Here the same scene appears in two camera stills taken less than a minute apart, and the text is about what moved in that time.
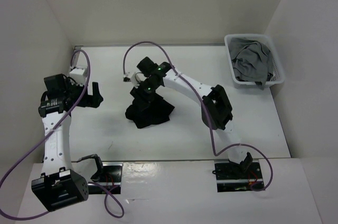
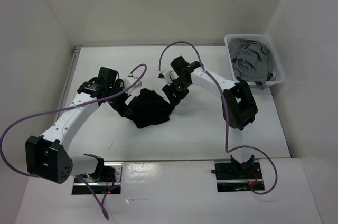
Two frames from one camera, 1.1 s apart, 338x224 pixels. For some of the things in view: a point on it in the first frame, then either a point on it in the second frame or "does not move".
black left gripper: [90, 100] -> [120, 107]
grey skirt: [252, 60] does not move
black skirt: [144, 113] does not move
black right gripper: [139, 94] -> [169, 90]
